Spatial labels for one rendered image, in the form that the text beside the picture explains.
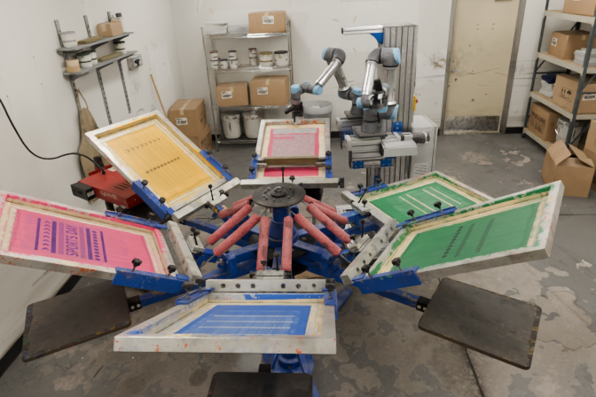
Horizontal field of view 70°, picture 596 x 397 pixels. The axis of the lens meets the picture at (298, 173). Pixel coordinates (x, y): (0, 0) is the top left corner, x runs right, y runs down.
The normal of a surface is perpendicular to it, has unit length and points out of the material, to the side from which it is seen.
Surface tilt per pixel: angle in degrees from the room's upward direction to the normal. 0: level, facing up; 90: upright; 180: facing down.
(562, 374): 0
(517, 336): 0
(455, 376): 0
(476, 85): 90
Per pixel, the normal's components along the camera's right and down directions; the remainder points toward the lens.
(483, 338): -0.04, -0.91
